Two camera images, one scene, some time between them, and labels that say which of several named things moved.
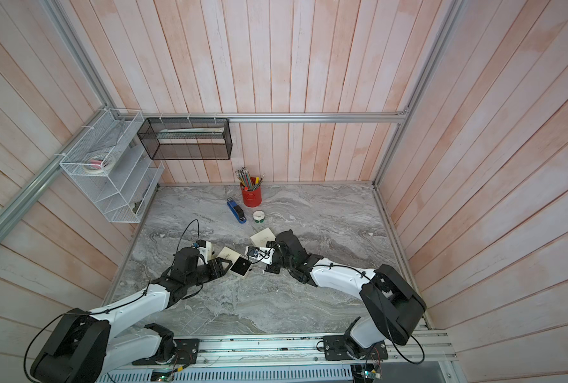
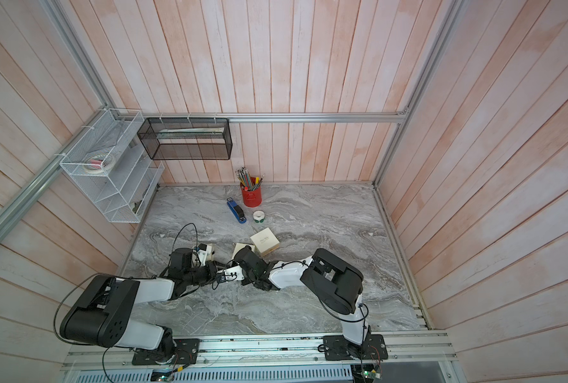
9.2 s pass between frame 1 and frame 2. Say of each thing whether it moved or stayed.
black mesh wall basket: stayed
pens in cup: stayed
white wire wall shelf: stayed
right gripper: moved
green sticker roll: stayed
